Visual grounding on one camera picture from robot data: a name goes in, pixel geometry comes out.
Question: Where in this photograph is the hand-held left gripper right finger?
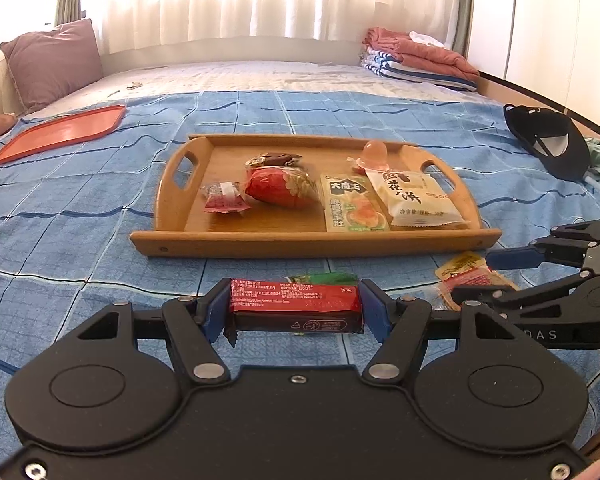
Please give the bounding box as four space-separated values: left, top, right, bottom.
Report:
359 279 519 387

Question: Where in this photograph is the black cap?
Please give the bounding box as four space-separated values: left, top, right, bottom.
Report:
503 103 592 182

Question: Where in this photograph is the white folded cloth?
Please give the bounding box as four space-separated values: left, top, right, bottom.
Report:
409 31 449 46

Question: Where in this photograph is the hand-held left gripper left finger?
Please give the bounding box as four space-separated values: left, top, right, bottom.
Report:
72 277 233 387

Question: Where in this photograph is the blue checked blanket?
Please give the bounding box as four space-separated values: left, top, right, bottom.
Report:
0 89 600 456

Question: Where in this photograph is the orange snack packet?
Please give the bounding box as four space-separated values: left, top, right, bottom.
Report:
436 267 520 312

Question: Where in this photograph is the dark red snack bar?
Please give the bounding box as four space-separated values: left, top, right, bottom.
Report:
223 279 366 350

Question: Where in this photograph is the brown snack packet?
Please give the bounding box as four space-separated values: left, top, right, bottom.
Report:
244 151 304 169

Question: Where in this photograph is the folded pink blanket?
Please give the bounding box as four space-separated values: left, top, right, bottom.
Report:
364 27 480 79

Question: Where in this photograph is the pink and white candy packet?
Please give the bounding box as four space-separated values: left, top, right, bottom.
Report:
201 179 252 215

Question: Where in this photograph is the white patterned bed sheet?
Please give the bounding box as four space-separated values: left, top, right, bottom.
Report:
25 61 486 116

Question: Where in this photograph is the wooden tray with handles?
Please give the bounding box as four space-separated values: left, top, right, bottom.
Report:
130 133 502 260

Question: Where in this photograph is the small yellow snack packet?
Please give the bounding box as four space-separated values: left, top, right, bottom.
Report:
434 251 487 281

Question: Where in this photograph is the white snack packet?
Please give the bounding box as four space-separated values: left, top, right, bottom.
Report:
365 169 470 229

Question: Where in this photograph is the red plastic tray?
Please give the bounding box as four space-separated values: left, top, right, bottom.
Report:
0 104 127 167

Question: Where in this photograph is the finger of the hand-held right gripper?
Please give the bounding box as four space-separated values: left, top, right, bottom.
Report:
486 218 600 271
451 268 600 320

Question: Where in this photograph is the mauve pillow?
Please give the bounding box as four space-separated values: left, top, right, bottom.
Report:
0 18 104 114

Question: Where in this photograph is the orange jelly cup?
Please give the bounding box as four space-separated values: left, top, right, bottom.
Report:
347 140 397 177

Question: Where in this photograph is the folded blue striped blanket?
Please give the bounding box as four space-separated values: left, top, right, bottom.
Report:
359 47 479 94

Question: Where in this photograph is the red snack packet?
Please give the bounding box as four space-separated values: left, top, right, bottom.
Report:
243 164 322 209

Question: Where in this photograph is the sheer white curtain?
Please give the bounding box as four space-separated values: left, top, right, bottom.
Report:
0 0 463 111

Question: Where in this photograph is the yellow green snack packet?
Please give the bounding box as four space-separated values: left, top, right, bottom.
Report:
321 173 392 234

